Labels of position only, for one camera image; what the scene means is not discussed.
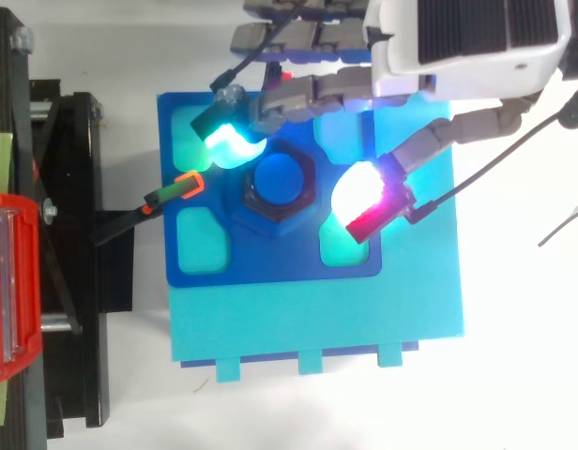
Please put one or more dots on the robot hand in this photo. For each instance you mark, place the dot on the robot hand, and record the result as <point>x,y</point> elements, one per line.
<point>458,42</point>

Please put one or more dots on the black stand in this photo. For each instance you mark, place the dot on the black stand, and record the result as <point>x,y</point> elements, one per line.
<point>82,154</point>

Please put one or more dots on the red bin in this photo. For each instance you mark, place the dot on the red bin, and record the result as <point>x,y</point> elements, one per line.
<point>21,290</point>

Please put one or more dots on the blue plate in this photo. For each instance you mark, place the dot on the blue plate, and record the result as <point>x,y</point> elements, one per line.
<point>270,262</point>

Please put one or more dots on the blue bolt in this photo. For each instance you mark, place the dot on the blue bolt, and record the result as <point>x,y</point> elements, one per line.
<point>278,178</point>

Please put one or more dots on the turquoise plate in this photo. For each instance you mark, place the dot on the turquoise plate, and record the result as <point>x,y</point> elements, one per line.
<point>317,319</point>

